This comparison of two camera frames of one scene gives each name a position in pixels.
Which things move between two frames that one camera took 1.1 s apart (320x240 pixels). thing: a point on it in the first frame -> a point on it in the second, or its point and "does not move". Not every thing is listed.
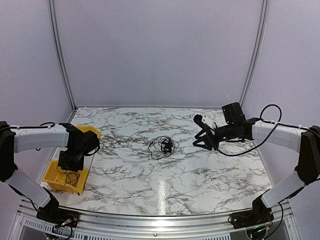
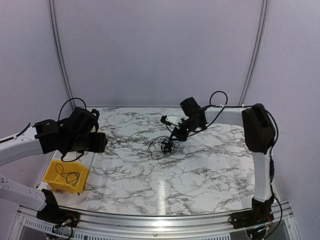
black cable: [162, 146] does not move
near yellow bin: [58, 179] does not move
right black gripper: [209, 145] -> [180, 137]
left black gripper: [79, 166] -> [99, 145]
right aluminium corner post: [257, 54] does not move
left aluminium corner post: [59, 49] does not move
